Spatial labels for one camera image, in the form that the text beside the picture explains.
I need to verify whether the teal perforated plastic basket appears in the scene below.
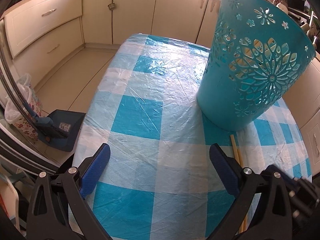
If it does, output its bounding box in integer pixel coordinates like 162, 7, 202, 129
197, 0, 316, 131

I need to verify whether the blue dustpan with brush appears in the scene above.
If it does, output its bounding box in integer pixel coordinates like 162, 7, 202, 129
23, 102, 86, 152

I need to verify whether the floral plastic bag bin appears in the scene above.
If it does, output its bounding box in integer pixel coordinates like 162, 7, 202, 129
4, 73, 43, 142

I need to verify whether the blue checkered plastic tablecloth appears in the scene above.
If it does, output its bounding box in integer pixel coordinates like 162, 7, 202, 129
68, 32, 313, 240

